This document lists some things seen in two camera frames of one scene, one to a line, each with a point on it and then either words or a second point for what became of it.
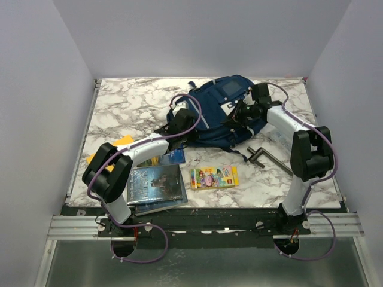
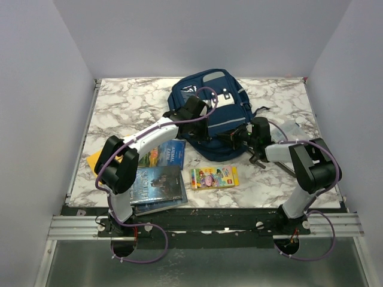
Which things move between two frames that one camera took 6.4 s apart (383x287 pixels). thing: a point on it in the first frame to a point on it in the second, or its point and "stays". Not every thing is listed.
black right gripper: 236,115 to 232,139
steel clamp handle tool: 257,155 stays
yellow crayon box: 213,177 stays
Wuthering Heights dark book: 153,183 stays
